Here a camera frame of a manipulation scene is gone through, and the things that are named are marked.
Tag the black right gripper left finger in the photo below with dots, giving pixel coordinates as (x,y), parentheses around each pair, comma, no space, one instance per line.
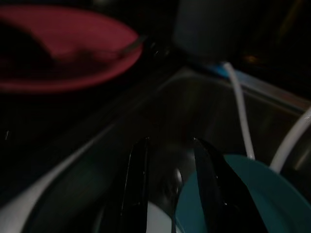
(136,189)

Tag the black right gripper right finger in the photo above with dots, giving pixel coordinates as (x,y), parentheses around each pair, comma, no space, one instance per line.
(218,194)

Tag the teal plate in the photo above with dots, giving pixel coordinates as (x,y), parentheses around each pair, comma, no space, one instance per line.
(279,199)

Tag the metal fork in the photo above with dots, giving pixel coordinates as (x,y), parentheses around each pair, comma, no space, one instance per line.
(133,45)

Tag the stainless steel sink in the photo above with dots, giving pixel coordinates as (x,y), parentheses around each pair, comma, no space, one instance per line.
(170,109)

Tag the thin white canister tube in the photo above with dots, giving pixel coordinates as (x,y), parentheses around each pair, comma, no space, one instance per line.
(241,109)

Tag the pink plate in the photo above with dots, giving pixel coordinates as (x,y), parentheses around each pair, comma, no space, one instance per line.
(85,36)

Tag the grey water filter canister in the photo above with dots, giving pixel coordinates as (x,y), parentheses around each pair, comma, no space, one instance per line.
(206,29)

